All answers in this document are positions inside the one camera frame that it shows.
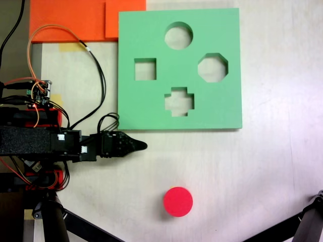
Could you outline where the red cylinder block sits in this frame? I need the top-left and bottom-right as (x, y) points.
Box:
(163, 186), (194, 218)

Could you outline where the green shape sorting board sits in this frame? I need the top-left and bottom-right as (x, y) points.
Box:
(117, 8), (243, 132)

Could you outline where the yellow tape piece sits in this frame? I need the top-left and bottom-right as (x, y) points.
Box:
(59, 42), (82, 52)
(50, 94), (64, 108)

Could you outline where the small circuit board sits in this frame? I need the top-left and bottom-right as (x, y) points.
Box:
(26, 80), (53, 107)

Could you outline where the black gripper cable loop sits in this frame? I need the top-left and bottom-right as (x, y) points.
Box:
(97, 112), (120, 134)

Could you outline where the short orange wire bundle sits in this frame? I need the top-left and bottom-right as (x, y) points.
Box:
(9, 156), (58, 189)

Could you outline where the long thin black wire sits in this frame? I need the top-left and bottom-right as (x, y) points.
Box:
(68, 40), (107, 130)

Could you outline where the black plug cable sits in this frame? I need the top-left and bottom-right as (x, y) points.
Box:
(0, 81), (34, 91)
(0, 95), (31, 107)

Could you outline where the long orange wire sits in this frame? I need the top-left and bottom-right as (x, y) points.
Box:
(26, 24), (89, 88)

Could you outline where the thick black cable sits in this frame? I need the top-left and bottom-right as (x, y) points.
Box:
(0, 0), (26, 76)

